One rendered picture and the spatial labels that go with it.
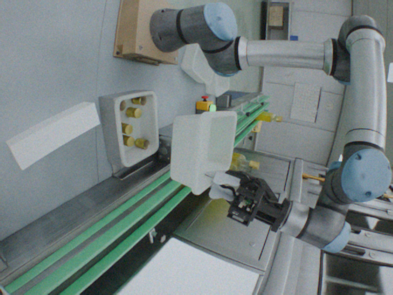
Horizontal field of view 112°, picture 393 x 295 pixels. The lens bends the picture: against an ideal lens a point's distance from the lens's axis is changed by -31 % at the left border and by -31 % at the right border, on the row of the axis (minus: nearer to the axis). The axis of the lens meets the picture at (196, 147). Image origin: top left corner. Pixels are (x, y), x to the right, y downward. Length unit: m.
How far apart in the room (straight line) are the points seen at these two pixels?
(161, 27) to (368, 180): 0.60
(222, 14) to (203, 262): 0.71
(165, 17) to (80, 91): 0.32
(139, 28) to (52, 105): 0.32
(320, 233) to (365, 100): 0.27
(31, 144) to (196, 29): 0.50
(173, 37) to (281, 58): 0.32
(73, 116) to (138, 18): 0.33
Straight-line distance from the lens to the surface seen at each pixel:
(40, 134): 0.50
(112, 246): 0.60
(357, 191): 0.32
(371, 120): 0.37
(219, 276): 0.62
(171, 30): 0.61
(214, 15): 0.56
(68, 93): 0.58
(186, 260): 0.64
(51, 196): 0.62
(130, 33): 0.62
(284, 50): 0.62
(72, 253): 0.52
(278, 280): 0.66
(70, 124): 0.52
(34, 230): 0.60
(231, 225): 0.76
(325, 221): 0.44
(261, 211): 0.40
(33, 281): 0.52
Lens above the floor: 1.28
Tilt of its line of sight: 26 degrees down
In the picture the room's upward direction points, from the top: 104 degrees clockwise
